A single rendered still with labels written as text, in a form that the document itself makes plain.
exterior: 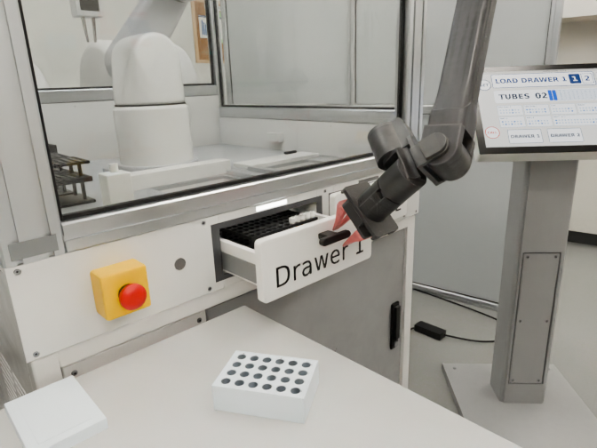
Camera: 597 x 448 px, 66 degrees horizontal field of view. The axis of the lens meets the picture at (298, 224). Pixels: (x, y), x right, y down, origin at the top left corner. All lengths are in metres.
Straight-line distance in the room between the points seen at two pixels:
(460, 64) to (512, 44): 1.63
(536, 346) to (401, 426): 1.24
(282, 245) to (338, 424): 0.30
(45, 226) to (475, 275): 2.22
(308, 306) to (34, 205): 0.64
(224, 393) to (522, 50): 2.06
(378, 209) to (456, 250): 1.87
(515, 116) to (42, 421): 1.34
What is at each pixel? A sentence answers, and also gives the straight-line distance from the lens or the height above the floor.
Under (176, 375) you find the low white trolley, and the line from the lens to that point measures 0.74.
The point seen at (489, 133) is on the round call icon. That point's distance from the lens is 1.45.
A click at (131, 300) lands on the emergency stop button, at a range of 0.72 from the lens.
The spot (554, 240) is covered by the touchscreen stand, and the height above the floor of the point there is 0.66.
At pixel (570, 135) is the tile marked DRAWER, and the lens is 1.53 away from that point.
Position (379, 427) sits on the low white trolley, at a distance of 0.63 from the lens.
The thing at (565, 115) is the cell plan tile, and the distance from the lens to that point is 1.56.
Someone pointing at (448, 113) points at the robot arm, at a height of 1.12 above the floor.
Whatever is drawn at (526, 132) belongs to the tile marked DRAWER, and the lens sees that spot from 1.49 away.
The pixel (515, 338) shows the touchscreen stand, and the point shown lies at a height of 0.31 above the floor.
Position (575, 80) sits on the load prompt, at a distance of 1.66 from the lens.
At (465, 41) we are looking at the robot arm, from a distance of 0.79.
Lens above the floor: 1.17
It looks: 17 degrees down
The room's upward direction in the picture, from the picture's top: 2 degrees counter-clockwise
